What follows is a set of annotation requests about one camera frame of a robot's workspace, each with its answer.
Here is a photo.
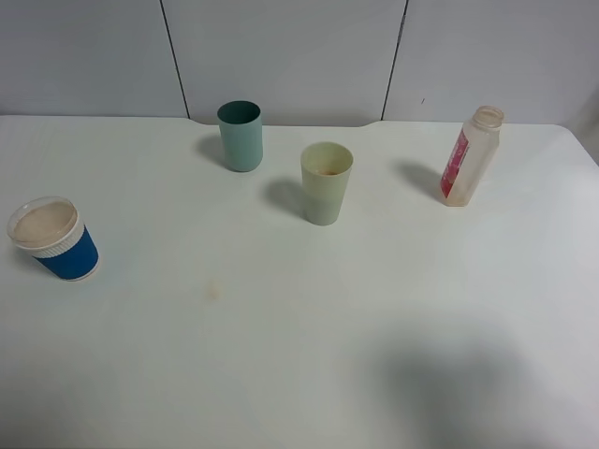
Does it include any clear bottle with pink label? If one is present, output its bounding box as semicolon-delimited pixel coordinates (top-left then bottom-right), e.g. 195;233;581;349
440;106;504;207

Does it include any pale yellow plastic cup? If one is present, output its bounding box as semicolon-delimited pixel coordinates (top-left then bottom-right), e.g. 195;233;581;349
300;141;354;226

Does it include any teal plastic cup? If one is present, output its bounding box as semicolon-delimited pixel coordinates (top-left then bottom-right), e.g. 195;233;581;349
217;100;263;172

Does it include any blue paper cup with lid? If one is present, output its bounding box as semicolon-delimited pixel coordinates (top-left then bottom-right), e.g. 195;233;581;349
7;196;100;282

